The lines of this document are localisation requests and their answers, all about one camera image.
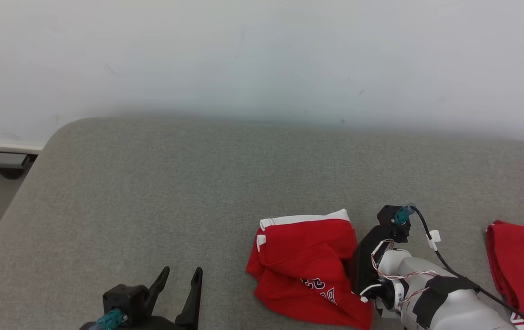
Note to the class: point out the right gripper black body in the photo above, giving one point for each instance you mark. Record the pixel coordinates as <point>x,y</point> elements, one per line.
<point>362,266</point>

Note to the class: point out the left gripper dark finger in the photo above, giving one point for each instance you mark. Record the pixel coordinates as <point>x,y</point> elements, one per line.
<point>192,302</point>
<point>159,288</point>

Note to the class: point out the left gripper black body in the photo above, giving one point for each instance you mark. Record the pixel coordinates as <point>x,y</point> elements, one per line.
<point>161,324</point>

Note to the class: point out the red shorts with white band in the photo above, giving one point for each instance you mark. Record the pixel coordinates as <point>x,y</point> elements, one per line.
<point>298,256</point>

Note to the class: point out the red garment with striped trim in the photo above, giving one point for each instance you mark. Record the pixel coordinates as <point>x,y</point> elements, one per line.
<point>523,266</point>

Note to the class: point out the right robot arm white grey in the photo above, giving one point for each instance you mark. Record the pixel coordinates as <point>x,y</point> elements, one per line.
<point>463,307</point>

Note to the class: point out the grey fabric sofa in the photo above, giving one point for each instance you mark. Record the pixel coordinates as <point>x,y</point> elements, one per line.
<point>198,183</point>

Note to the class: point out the black caster wheel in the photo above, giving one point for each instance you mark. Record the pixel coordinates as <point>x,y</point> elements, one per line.
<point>11,173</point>

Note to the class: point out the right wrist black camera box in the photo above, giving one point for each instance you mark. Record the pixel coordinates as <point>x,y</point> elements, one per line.
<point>388,217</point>

